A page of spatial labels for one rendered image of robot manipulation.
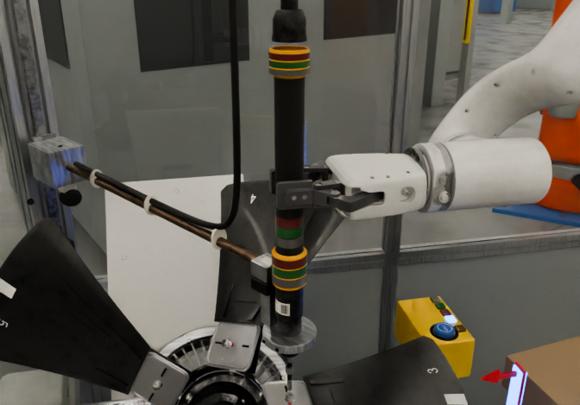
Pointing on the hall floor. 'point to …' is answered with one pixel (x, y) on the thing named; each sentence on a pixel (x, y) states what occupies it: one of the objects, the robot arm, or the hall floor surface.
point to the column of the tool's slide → (17, 110)
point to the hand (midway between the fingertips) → (290, 187)
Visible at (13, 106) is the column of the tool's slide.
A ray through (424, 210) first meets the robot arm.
